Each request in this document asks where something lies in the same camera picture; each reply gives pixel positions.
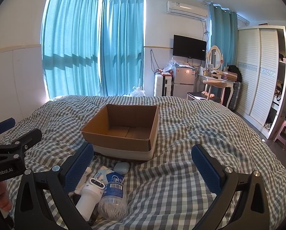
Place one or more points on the white dressing table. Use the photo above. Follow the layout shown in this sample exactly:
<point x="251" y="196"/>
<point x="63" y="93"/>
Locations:
<point x="229" y="88"/>

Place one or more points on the white wall air conditioner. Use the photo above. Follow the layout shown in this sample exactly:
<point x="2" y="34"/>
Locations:
<point x="187" y="9"/>

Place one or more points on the black wall television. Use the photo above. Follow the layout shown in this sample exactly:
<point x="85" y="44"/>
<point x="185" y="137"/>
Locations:
<point x="189" y="47"/>

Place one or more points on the white suitcase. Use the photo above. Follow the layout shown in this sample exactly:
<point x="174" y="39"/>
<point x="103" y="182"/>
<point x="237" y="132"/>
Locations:
<point x="162" y="86"/>

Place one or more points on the clear cotton swab jar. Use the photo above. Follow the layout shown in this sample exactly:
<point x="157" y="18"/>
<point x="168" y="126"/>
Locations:
<point x="113" y="200"/>

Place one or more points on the silver mini fridge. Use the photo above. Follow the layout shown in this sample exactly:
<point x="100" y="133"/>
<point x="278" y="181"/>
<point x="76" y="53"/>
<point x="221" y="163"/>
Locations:
<point x="183" y="82"/>

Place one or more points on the white slatted wardrobe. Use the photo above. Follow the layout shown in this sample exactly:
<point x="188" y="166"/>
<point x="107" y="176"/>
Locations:
<point x="255" y="71"/>

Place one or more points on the narrow teal window curtain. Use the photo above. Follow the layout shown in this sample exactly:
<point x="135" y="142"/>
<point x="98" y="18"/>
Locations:
<point x="121" y="48"/>

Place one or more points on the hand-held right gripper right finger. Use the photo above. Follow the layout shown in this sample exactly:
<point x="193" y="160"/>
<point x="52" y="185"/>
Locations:
<point x="206" y="166"/>

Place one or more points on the pink plastic stool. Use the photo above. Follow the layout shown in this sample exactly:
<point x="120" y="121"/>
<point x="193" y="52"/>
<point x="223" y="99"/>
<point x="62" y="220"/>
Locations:
<point x="283" y="130"/>

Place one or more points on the black bag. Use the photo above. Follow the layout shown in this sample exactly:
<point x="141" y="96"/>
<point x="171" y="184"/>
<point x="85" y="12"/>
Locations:
<point x="235" y="73"/>

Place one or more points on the person's left hand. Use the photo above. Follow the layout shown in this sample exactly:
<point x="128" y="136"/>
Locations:
<point x="3" y="195"/>

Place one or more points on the blue tissue pack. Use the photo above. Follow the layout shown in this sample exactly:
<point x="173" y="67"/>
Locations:
<point x="103" y="171"/>

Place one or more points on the dark suitcase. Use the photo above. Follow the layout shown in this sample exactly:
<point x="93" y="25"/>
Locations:
<point x="236" y="95"/>

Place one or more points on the brown cardboard box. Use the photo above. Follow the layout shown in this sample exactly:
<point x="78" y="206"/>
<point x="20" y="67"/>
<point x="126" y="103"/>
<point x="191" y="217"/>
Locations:
<point x="123" y="134"/>

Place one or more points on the clear plastic bag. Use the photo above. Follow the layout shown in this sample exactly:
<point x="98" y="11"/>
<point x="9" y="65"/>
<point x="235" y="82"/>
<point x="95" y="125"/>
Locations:
<point x="137" y="92"/>

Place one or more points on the oval white vanity mirror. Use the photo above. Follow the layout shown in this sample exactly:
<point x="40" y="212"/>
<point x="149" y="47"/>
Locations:
<point x="214" y="57"/>

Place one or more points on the wooden chair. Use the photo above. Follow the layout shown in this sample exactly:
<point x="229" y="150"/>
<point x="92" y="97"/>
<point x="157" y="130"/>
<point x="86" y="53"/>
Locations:
<point x="213" y="85"/>

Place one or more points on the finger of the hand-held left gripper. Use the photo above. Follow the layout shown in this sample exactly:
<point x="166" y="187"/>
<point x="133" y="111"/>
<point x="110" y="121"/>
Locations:
<point x="29" y="137"/>
<point x="5" y="125"/>

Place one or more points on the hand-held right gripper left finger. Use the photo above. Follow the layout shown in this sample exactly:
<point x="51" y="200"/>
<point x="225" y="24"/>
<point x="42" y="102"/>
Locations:
<point x="79" y="166"/>

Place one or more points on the crumpled plastic bag on fridge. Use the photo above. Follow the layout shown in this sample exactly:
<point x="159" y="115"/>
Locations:
<point x="171" y="66"/>

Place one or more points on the pale blue earbud case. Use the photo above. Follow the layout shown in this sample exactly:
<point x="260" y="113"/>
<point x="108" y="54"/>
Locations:
<point x="122" y="168"/>

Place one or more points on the wide teal window curtain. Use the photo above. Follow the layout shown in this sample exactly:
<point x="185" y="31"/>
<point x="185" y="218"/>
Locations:
<point x="68" y="40"/>

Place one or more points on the grey checkered blanket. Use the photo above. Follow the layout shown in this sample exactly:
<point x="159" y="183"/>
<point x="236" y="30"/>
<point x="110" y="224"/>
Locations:
<point x="181" y="124"/>

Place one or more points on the teal curtain beside wardrobe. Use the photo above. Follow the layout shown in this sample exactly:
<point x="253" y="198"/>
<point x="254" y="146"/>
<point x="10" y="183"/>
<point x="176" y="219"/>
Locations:
<point x="223" y="33"/>

